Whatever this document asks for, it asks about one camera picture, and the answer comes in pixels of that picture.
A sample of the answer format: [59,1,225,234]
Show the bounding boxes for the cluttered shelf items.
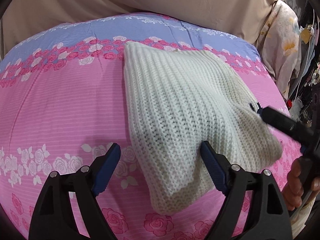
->
[283,0,319,127]

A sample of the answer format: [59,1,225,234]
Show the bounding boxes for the beige fabric curtain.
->
[1,0,277,55]

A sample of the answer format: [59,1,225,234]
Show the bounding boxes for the floral beige pillow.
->
[256,0,302,100]

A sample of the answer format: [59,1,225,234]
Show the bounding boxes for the pink blue floral bedsheet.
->
[1,14,289,239]

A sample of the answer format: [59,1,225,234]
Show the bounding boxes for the red white navy knit sweater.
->
[124,41,282,215]

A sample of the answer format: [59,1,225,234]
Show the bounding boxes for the person's right hand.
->
[281,159,304,211]

